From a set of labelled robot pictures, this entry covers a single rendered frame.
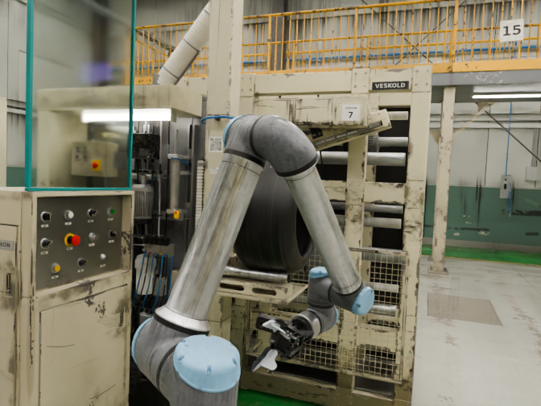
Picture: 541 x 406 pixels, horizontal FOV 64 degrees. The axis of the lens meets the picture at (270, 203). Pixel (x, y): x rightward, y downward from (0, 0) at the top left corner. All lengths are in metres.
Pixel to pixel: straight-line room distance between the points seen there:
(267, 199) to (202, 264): 0.81
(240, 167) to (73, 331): 1.07
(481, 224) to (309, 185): 9.99
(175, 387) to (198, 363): 0.08
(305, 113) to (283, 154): 1.27
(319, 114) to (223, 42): 0.60
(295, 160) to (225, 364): 0.49
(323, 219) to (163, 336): 0.50
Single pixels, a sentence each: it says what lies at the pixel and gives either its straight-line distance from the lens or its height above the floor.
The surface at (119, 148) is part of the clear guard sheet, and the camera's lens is 2.05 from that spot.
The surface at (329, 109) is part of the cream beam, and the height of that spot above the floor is 1.72.
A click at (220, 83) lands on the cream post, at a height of 1.81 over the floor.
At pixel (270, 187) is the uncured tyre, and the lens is 1.88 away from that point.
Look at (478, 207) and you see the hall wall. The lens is 10.98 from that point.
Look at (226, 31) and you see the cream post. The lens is 2.28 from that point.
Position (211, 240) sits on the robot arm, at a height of 1.19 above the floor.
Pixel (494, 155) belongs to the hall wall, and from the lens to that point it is 11.11.
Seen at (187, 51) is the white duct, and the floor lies 2.07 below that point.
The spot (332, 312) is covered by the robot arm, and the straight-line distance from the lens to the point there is 1.50.
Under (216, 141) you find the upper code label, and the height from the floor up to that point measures 1.52.
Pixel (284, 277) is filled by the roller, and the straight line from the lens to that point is 2.00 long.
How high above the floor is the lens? 1.34
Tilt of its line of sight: 3 degrees down
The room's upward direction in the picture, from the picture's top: 3 degrees clockwise
